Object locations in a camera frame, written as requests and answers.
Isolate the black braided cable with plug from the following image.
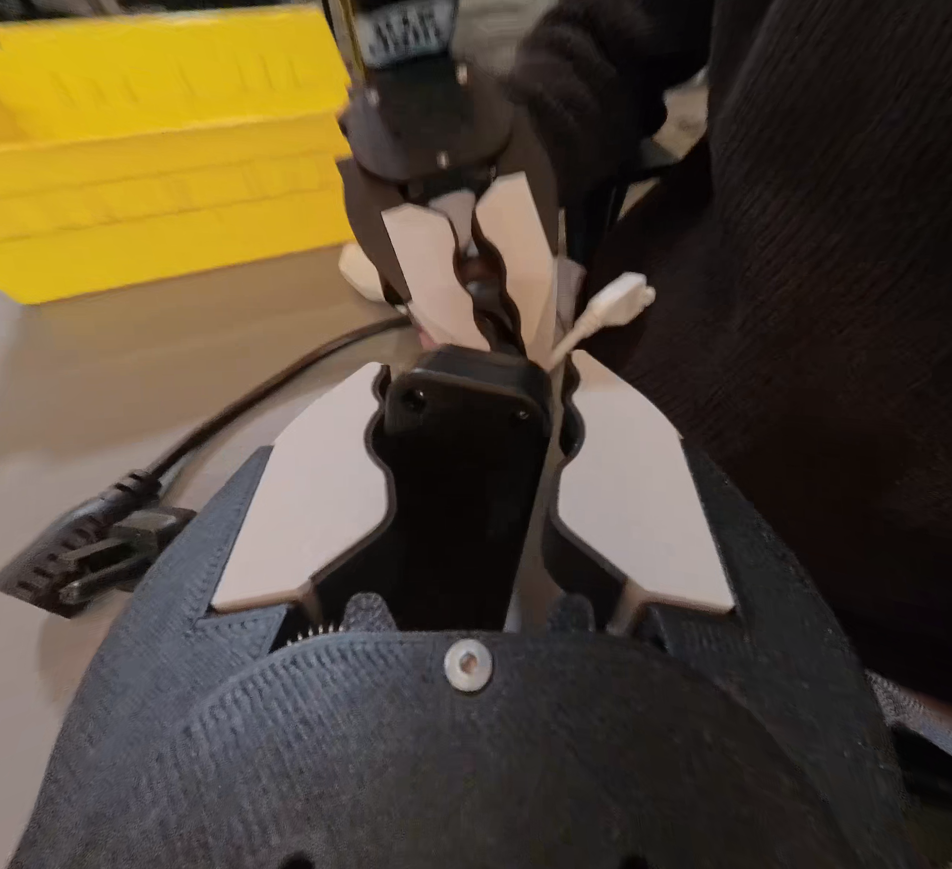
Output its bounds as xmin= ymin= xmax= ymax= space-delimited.
xmin=58 ymin=507 xmax=198 ymax=606

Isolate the grey desk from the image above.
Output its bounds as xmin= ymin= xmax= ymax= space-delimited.
xmin=0 ymin=244 xmax=447 ymax=758

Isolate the yellow plastic bin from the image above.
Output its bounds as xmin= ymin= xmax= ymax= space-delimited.
xmin=0 ymin=5 xmax=357 ymax=306

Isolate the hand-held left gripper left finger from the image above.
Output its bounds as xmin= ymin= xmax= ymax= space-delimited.
xmin=210 ymin=362 xmax=394 ymax=615

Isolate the black power cord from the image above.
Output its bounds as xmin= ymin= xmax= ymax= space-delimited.
xmin=0 ymin=244 xmax=525 ymax=619

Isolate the person's torso in black sweater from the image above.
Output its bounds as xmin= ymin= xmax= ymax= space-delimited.
xmin=580 ymin=0 xmax=952 ymax=706

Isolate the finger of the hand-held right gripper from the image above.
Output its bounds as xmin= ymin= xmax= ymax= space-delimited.
xmin=379 ymin=202 xmax=495 ymax=354
xmin=473 ymin=172 xmax=560 ymax=362

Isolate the person's right forearm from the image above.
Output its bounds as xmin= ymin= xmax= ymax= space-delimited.
xmin=509 ymin=0 xmax=711 ymax=216

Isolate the black power adapter block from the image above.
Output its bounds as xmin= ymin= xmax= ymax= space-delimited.
xmin=381 ymin=347 xmax=553 ymax=634

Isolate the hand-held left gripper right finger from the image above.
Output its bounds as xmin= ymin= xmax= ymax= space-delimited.
xmin=549 ymin=350 xmax=739 ymax=615

